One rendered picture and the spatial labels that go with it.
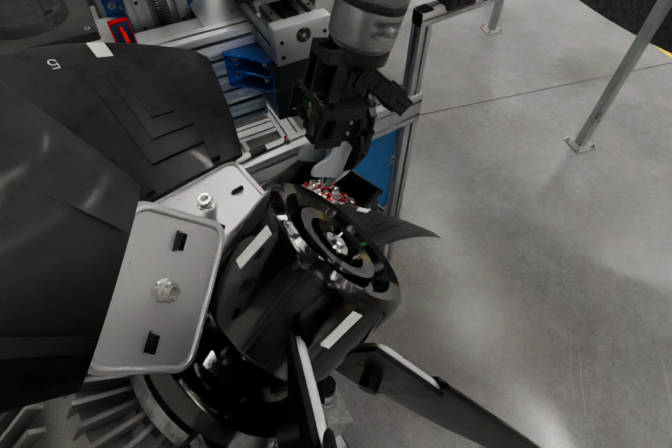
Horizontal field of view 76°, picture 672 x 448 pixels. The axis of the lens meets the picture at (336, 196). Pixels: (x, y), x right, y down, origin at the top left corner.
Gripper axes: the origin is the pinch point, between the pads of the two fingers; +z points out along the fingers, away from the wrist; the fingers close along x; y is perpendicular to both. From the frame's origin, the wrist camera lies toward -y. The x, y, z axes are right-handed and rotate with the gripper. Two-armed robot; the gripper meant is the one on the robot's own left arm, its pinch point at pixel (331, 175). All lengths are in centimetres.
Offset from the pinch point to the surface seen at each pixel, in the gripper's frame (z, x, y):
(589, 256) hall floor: 64, 12, -136
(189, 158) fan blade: -13.5, 7.3, 23.3
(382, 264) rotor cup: -14.0, 23.3, 14.4
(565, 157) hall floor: 53, -29, -170
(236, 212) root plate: -12.9, 13.9, 21.8
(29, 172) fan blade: -23.0, 17.7, 34.1
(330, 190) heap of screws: 15.5, -10.9, -11.3
